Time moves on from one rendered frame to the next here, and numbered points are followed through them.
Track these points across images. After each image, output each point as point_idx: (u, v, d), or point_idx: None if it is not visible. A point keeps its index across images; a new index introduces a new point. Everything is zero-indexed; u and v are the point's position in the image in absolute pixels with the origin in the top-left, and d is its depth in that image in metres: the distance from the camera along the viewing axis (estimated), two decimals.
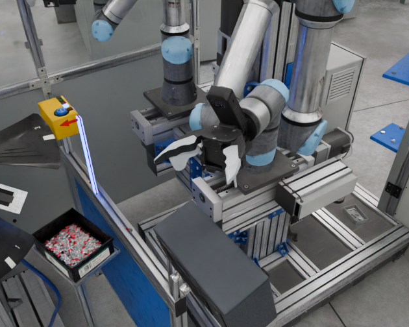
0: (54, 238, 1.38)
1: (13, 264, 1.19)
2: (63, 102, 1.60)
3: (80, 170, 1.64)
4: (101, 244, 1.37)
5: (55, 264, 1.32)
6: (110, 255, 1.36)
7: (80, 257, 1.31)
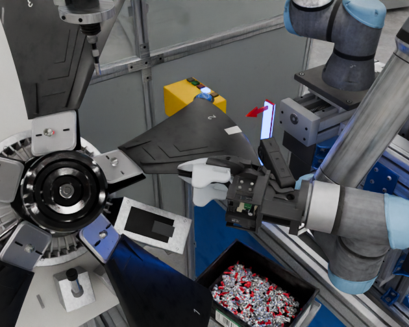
0: (220, 287, 0.91)
1: None
2: (200, 85, 1.13)
3: None
4: (293, 297, 0.91)
5: None
6: (308, 314, 0.90)
7: (273, 322, 0.84)
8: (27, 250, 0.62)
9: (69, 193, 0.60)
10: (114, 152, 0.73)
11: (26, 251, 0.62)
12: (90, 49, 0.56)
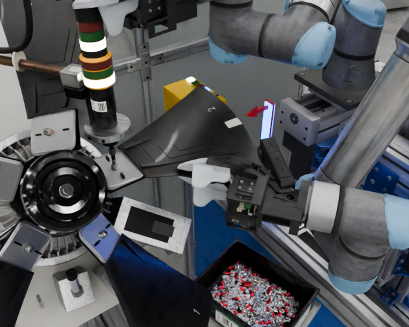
0: (220, 287, 0.91)
1: None
2: (200, 85, 1.13)
3: None
4: (293, 297, 0.90)
5: None
6: (308, 314, 0.90)
7: (273, 322, 0.84)
8: (26, 250, 0.62)
9: (69, 193, 0.60)
10: None
11: (25, 251, 0.62)
12: (113, 150, 0.67)
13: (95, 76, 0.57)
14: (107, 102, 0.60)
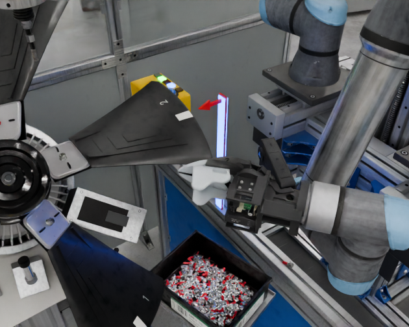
0: (177, 277, 0.94)
1: None
2: (166, 81, 1.16)
3: None
4: (248, 286, 0.93)
5: (187, 318, 0.88)
6: (263, 303, 0.92)
7: (226, 309, 0.87)
8: None
9: (10, 181, 0.62)
10: (64, 144, 0.75)
11: None
12: (26, 36, 0.58)
13: None
14: None
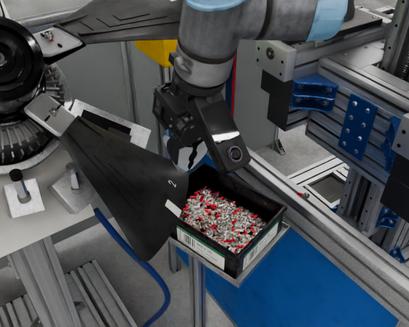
0: (184, 209, 0.86)
1: None
2: None
3: None
4: (261, 218, 0.86)
5: (195, 248, 0.80)
6: (276, 236, 0.85)
7: (237, 238, 0.80)
8: None
9: None
10: (68, 113, 0.68)
11: None
12: None
13: None
14: None
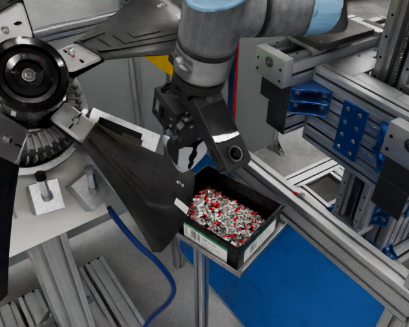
0: (189, 207, 0.94)
1: None
2: None
3: None
4: (260, 215, 0.94)
5: (200, 242, 0.88)
6: (274, 231, 0.93)
7: (238, 233, 0.87)
8: None
9: (26, 77, 0.63)
10: (87, 120, 0.76)
11: None
12: None
13: None
14: None
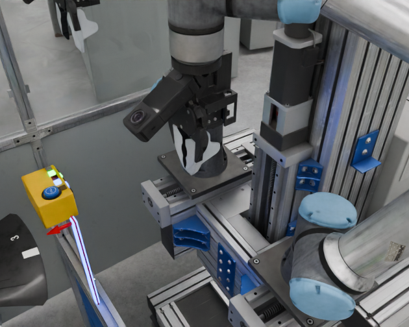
0: None
1: None
2: (54, 176, 1.22)
3: (77, 262, 1.27)
4: None
5: None
6: None
7: None
8: None
9: None
10: None
11: None
12: None
13: None
14: None
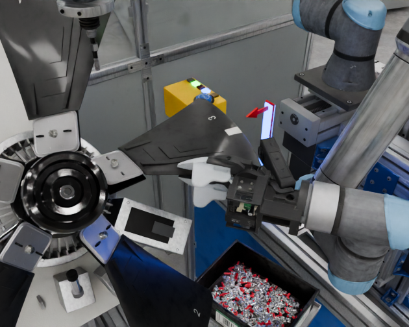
0: (220, 288, 0.91)
1: None
2: (200, 86, 1.13)
3: None
4: (293, 298, 0.91)
5: None
6: (308, 315, 0.90)
7: (273, 322, 0.84)
8: None
9: (64, 194, 0.60)
10: (115, 232, 0.72)
11: None
12: (90, 45, 0.56)
13: None
14: None
